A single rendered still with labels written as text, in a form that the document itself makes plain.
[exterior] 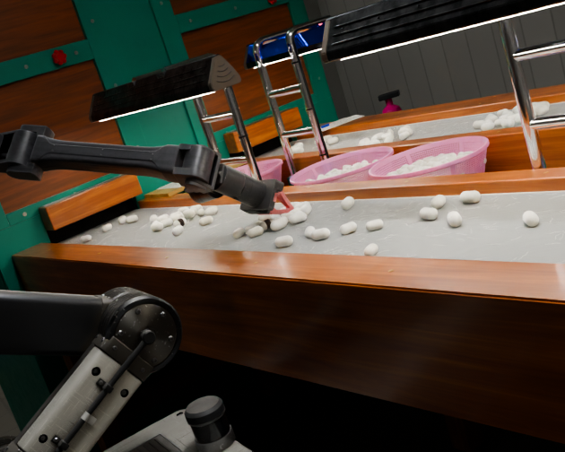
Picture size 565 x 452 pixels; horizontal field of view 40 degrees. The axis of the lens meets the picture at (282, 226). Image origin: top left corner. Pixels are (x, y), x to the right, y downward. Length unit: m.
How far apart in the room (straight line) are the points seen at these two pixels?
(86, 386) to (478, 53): 3.63
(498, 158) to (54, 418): 1.09
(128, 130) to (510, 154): 1.19
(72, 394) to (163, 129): 1.40
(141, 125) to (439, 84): 2.70
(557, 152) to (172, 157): 0.79
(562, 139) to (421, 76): 3.28
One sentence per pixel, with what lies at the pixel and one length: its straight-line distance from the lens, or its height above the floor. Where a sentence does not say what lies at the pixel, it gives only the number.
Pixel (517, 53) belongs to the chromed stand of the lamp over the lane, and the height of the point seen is 0.96.
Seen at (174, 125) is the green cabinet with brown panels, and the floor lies 0.94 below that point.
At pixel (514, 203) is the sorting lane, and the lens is 1.32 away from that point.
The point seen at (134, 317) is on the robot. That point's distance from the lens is 1.24.
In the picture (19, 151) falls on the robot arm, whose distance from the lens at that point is 1.66.
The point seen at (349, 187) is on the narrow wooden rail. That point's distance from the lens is 1.64.
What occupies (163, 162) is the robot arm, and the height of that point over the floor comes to 0.95.
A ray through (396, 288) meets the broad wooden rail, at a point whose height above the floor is 0.76.
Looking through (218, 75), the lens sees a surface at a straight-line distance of 1.67.
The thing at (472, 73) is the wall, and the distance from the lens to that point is 4.61.
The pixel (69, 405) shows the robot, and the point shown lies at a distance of 1.24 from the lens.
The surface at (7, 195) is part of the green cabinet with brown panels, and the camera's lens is 2.28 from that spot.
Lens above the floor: 1.11
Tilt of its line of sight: 13 degrees down
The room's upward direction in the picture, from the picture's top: 18 degrees counter-clockwise
